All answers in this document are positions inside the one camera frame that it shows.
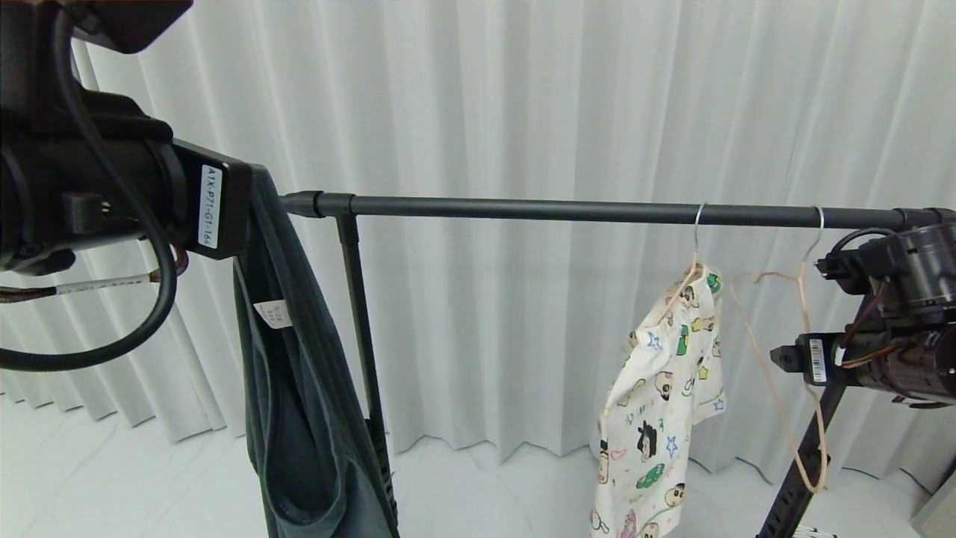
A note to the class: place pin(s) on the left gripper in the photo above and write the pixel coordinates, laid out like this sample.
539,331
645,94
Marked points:
235,209

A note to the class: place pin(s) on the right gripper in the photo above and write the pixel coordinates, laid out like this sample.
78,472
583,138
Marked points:
835,359

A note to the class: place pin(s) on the pink clothes hanger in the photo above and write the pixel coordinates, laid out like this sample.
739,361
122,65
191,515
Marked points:
803,299
694,263

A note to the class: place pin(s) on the cream printed shorts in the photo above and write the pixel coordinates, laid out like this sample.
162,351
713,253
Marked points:
657,418

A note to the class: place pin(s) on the dark grey T-shirt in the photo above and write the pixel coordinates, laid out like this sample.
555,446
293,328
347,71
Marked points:
314,418

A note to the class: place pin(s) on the black clothes rack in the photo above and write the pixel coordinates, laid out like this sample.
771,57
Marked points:
523,209

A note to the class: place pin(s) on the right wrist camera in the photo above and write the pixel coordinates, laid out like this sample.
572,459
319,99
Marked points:
844,265

